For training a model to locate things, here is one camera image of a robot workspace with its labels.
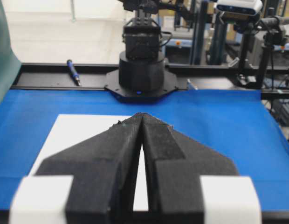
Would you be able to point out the green curtain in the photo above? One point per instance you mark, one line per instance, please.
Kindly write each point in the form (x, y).
(9, 63)

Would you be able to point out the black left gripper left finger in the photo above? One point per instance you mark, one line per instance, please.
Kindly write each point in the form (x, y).
(91, 182)

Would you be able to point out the white board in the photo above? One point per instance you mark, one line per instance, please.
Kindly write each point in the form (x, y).
(70, 129)

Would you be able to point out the black table frame rail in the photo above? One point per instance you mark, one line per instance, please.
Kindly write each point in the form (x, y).
(218, 81)

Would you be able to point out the white depth camera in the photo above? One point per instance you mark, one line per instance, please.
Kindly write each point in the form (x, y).
(248, 7)

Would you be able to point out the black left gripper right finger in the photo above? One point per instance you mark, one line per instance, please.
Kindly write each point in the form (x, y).
(190, 183)

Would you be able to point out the black camera stand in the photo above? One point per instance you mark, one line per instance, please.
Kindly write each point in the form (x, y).
(274, 26)

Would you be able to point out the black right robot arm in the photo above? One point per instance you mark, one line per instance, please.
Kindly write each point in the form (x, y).
(141, 73)

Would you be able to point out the blue handled screwdriver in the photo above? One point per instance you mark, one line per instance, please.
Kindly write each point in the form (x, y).
(73, 72)

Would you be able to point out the blue table cloth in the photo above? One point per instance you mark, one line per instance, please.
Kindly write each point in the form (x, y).
(235, 123)

